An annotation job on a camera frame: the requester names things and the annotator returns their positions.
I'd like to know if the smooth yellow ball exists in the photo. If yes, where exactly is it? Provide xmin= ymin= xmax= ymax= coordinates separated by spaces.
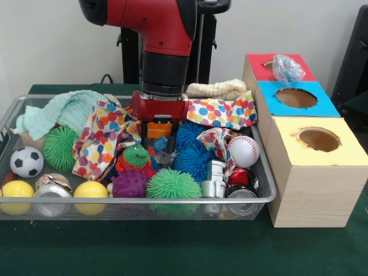
xmin=0 ymin=180 xmax=35 ymax=216

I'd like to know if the white baseball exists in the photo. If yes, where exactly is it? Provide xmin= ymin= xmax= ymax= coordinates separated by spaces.
xmin=228 ymin=135 xmax=261 ymax=169

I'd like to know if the polka dot cloth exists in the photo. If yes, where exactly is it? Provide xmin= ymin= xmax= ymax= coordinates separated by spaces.
xmin=186 ymin=90 xmax=258 ymax=129
xmin=71 ymin=100 xmax=143 ymax=182

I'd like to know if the blue spiky ball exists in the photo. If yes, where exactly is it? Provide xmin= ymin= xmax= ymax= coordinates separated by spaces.
xmin=174 ymin=122 xmax=219 ymax=184

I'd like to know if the black cable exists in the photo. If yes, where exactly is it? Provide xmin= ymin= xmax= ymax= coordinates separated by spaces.
xmin=100 ymin=74 xmax=124 ymax=85

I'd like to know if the black upright panel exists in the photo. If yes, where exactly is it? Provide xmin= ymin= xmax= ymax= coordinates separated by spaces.
xmin=330 ymin=4 xmax=368 ymax=133

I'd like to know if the yellow tennis ball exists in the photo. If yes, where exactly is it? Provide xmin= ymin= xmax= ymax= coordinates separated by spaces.
xmin=73 ymin=181 xmax=109 ymax=216

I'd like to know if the cream cloth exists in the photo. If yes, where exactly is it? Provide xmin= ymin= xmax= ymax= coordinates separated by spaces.
xmin=186 ymin=78 xmax=248 ymax=98

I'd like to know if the silver mesh bin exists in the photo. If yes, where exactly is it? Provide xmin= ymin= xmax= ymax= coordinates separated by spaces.
xmin=0 ymin=94 xmax=278 ymax=221

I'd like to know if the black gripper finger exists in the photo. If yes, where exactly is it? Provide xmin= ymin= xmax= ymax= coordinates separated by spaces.
xmin=140 ymin=119 xmax=150 ymax=146
xmin=167 ymin=120 xmax=181 ymax=153

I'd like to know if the purple spiky toy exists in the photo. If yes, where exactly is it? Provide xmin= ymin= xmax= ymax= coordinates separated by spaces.
xmin=111 ymin=168 xmax=150 ymax=198

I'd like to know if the black and white soccer ball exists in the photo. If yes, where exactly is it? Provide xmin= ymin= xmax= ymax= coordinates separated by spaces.
xmin=10 ymin=146 xmax=45 ymax=179

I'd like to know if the silver toy robot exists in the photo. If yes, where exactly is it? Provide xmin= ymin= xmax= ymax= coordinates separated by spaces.
xmin=201 ymin=160 xmax=227 ymax=198

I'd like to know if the mint green cloth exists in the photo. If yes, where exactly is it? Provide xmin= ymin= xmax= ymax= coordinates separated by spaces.
xmin=16 ymin=89 xmax=109 ymax=141

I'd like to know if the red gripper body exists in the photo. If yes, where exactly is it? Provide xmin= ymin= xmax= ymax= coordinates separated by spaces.
xmin=131 ymin=90 xmax=190 ymax=123

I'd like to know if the green covered side table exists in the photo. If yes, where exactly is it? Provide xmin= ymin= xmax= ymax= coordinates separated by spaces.
xmin=341 ymin=91 xmax=368 ymax=116

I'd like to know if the dark green table cloth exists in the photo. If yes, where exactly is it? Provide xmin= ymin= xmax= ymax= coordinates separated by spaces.
xmin=0 ymin=83 xmax=368 ymax=276

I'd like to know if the green spiky ball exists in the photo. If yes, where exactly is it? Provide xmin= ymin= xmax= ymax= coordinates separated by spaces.
xmin=42 ymin=125 xmax=80 ymax=172
xmin=145 ymin=168 xmax=203 ymax=215

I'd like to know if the wooden box with three holes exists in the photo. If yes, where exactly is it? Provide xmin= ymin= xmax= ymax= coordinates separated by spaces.
xmin=241 ymin=53 xmax=368 ymax=228

